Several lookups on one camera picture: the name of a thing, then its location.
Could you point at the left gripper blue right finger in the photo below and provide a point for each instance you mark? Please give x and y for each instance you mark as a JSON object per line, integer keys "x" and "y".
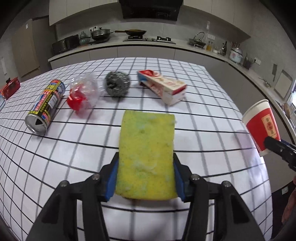
{"x": 232, "y": 218}

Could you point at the black cleaver knife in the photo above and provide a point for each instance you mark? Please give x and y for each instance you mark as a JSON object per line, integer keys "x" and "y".
{"x": 274, "y": 71}

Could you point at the yellow oil bottle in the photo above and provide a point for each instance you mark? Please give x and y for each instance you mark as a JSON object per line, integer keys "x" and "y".
{"x": 209, "y": 46}

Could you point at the black wok with lid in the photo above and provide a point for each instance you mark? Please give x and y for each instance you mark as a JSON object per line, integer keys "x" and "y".
{"x": 100, "y": 36}

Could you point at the black utensil holder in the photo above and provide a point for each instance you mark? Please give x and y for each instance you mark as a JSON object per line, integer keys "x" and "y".
{"x": 248, "y": 62}

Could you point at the yellow green sponge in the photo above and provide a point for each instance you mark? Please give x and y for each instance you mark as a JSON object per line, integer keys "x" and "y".
{"x": 145, "y": 168}

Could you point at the gas stove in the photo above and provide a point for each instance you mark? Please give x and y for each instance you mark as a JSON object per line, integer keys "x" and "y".
{"x": 157, "y": 39}

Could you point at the black range hood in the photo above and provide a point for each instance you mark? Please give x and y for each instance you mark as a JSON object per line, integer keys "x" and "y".
{"x": 151, "y": 9}

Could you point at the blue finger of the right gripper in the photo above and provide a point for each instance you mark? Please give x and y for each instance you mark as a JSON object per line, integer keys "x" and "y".
{"x": 284, "y": 149}

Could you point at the dark glass bottle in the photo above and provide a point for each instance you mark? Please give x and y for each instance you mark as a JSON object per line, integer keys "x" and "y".
{"x": 223, "y": 50}

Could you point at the red paper cup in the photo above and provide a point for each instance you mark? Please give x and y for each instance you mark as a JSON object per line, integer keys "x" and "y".
{"x": 260, "y": 122}

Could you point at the green ceramic teapot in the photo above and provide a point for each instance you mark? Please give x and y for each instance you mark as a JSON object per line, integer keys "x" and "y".
{"x": 83, "y": 39}

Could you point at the person's right hand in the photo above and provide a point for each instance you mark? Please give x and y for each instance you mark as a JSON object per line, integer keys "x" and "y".
{"x": 289, "y": 207}

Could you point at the black microwave oven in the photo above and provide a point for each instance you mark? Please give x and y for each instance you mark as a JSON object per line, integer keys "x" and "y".
{"x": 66, "y": 44}

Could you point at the steel wool scrubber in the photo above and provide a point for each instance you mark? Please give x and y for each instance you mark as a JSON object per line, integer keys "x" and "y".
{"x": 117, "y": 83}

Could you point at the black frying pan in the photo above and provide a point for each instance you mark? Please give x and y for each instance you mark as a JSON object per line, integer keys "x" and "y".
{"x": 132, "y": 33}

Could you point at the black colourful drink can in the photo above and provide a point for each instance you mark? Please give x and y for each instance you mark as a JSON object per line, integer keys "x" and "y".
{"x": 41, "y": 114}

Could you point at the red white carton box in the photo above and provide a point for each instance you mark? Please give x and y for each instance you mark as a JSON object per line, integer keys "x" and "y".
{"x": 170, "y": 90}

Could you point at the white rice cooker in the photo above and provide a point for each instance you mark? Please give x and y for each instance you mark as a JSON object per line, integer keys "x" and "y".
{"x": 235, "y": 54}

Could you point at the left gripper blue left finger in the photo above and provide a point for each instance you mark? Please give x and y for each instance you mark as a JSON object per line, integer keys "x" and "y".
{"x": 58, "y": 218}

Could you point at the white cutting board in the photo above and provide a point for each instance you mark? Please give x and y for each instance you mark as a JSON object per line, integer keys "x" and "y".
{"x": 283, "y": 84}

